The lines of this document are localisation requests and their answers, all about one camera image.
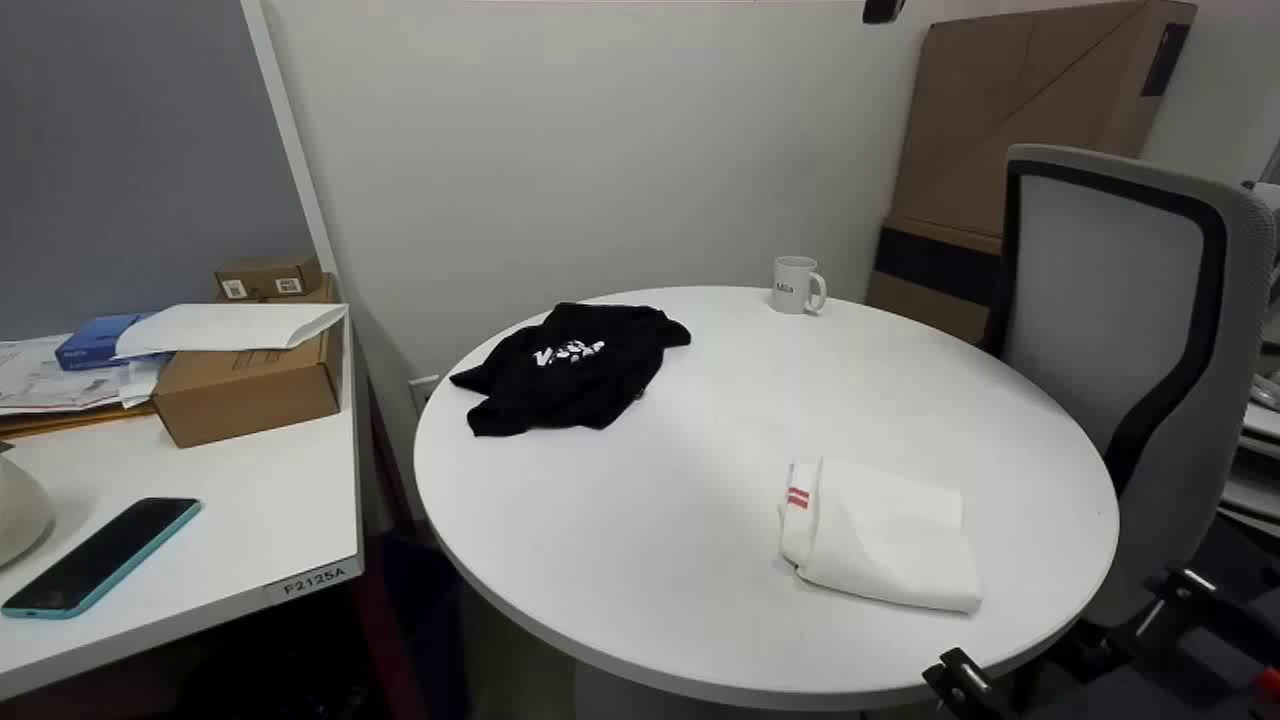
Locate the beige rounded object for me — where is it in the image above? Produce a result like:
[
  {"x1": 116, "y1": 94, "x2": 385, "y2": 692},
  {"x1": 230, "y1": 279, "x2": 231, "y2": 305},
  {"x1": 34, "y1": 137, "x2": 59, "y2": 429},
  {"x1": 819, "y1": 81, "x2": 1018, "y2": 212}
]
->
[{"x1": 0, "y1": 456, "x2": 56, "y2": 569}]

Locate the black table clamp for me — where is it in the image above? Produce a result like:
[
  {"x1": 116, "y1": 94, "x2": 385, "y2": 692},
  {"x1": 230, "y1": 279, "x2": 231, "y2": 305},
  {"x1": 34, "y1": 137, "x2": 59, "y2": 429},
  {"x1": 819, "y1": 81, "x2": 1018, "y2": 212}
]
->
[{"x1": 925, "y1": 648, "x2": 1006, "y2": 720}]

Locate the grey office chair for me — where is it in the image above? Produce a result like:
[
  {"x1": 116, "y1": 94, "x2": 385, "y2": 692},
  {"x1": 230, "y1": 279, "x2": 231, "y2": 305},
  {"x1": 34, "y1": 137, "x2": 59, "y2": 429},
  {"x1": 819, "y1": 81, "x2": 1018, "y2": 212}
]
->
[{"x1": 986, "y1": 144, "x2": 1277, "y2": 628}]

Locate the stack of white papers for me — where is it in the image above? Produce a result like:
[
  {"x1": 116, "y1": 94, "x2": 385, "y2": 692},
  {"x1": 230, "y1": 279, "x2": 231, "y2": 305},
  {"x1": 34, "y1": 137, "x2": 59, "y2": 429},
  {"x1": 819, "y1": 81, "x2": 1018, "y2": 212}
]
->
[{"x1": 0, "y1": 337, "x2": 159, "y2": 418}]

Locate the white envelope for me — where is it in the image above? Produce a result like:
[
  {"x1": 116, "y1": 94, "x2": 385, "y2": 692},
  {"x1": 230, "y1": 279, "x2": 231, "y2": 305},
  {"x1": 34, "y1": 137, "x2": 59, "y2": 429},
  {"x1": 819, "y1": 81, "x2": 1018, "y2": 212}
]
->
[{"x1": 116, "y1": 305, "x2": 345, "y2": 362}]

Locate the blue small box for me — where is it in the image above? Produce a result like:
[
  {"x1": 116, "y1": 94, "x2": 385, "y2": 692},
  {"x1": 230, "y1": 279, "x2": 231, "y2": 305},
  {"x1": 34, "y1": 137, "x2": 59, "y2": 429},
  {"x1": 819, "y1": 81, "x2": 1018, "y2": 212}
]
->
[{"x1": 56, "y1": 317, "x2": 134, "y2": 373}]

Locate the white side desk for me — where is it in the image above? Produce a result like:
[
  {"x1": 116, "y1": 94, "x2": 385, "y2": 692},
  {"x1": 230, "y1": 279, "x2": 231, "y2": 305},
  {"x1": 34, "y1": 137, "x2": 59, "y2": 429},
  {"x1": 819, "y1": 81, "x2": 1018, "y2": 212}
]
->
[{"x1": 0, "y1": 301, "x2": 367, "y2": 705}]

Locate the white ceramic mug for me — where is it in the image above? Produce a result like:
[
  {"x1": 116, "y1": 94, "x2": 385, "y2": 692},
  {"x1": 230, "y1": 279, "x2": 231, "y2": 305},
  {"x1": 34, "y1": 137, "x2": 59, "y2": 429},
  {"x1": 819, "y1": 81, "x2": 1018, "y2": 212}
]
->
[{"x1": 770, "y1": 255, "x2": 829, "y2": 317}]

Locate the large brown cardboard sheet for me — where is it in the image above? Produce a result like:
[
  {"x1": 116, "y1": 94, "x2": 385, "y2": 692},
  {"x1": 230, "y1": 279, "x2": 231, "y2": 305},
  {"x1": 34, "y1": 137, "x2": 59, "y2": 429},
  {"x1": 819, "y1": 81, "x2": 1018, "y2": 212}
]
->
[{"x1": 887, "y1": 0, "x2": 1200, "y2": 255}]

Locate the smartphone with blue case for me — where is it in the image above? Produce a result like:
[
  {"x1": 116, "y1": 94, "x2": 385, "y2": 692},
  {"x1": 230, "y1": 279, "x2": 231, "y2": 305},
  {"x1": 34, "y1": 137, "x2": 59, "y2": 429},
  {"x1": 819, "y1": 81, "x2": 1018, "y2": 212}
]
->
[{"x1": 4, "y1": 495, "x2": 202, "y2": 619}]

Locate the brown cardboard box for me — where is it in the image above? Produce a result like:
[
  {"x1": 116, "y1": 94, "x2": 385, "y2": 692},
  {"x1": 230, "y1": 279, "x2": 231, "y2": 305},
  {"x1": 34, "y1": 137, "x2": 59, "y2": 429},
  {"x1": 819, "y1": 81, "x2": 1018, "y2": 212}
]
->
[{"x1": 151, "y1": 334, "x2": 345, "y2": 450}]

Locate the white partition board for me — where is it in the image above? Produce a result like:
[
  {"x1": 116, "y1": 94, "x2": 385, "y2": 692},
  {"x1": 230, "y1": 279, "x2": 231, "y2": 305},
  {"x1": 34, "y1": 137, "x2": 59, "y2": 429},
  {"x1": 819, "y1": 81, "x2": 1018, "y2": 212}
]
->
[{"x1": 247, "y1": 0, "x2": 927, "y2": 377}]

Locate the small cardboard box with labels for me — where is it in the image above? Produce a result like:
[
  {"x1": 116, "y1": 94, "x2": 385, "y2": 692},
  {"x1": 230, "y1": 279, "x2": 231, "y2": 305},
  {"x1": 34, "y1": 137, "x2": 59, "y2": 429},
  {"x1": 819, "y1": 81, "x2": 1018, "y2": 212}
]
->
[{"x1": 216, "y1": 255, "x2": 337, "y2": 305}]

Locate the black t-shirt with print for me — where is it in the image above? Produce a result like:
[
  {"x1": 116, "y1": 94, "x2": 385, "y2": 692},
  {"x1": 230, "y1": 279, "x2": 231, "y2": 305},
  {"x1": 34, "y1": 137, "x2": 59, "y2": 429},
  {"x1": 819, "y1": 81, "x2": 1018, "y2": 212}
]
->
[{"x1": 452, "y1": 305, "x2": 691, "y2": 435}]

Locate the white towel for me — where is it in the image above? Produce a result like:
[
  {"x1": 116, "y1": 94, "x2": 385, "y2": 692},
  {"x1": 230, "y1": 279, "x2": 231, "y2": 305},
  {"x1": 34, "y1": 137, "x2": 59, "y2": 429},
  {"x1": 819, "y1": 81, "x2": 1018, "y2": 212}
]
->
[{"x1": 781, "y1": 459, "x2": 986, "y2": 615}]

